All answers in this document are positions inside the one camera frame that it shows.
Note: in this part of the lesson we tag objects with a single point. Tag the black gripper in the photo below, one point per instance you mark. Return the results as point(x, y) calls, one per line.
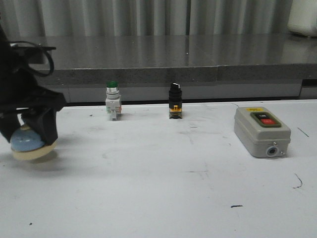
point(19, 91)

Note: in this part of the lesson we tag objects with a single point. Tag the blue and cream desk bell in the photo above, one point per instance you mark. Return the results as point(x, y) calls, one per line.
point(26, 144)

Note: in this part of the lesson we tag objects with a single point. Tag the grey stone counter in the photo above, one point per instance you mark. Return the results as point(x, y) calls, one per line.
point(207, 67)

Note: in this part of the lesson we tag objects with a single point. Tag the grey on-off push-button box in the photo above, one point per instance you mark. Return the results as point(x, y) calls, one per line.
point(262, 133)

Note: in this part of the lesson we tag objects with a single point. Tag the white object on counter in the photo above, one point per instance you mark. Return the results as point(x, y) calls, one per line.
point(303, 18)

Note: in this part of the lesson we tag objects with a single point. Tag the green-capped white pilot light switch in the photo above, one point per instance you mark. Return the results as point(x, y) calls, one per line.
point(113, 100)

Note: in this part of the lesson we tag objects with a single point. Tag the black and yellow selector switch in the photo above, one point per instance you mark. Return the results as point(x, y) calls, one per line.
point(175, 101)

